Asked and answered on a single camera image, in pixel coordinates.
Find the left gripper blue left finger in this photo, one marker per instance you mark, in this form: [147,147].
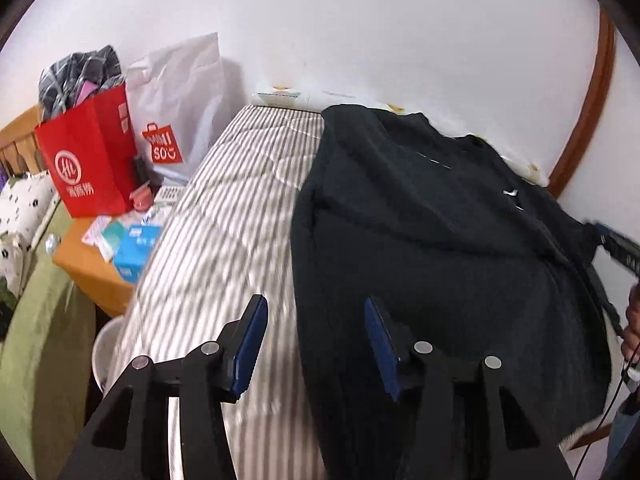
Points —
[240,342]

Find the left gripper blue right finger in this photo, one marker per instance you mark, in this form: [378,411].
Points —
[390,343]

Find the black sweatshirt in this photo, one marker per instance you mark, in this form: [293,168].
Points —
[468,255]

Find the light blue fleece sleeve forearm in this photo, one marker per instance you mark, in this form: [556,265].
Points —
[622,461]

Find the plaid grey clothing in bag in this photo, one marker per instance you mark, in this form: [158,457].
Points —
[70,81]

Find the person's right hand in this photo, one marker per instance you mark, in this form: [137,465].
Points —
[631,333]

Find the striped quilted mattress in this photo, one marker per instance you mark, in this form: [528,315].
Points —
[227,239]

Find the white round bin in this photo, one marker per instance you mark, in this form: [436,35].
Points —
[103,350]

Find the blue cardboard box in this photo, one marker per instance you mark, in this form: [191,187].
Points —
[134,251]

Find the orange wooden bedside table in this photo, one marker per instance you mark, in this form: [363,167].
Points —
[86,267]

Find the white medicine packets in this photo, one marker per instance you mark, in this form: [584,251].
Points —
[106,233]

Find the pink small container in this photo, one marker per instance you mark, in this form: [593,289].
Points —
[142,197]

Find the green bed blanket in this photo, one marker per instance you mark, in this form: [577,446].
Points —
[45,368]

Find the white Miniso shopping bag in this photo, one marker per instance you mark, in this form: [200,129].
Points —
[178,105]

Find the red paper shopping bag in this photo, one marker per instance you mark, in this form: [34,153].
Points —
[89,151]

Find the white spotted pillow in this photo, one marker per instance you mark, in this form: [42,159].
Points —
[27,205]

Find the wooden headboard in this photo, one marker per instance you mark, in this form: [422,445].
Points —
[20,150]

